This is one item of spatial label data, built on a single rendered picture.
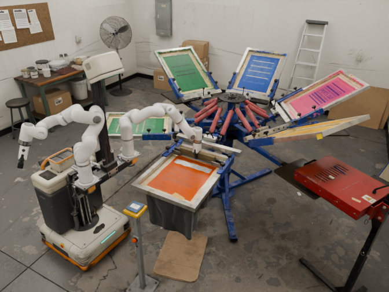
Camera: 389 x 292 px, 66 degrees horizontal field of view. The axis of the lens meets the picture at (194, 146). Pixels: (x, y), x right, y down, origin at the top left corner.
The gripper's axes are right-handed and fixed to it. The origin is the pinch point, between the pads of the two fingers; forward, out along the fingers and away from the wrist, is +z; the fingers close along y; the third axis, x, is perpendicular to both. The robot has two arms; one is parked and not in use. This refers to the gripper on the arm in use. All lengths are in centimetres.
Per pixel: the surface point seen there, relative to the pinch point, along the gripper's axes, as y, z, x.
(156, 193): 61, 2, -5
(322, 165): -26, -9, 104
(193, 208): 61, 3, 27
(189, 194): 45.9, 6.0, 16.0
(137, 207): 79, 4, -10
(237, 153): -20.6, -0.9, 31.9
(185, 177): 27.3, 6.0, 2.7
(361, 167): -236, 102, 162
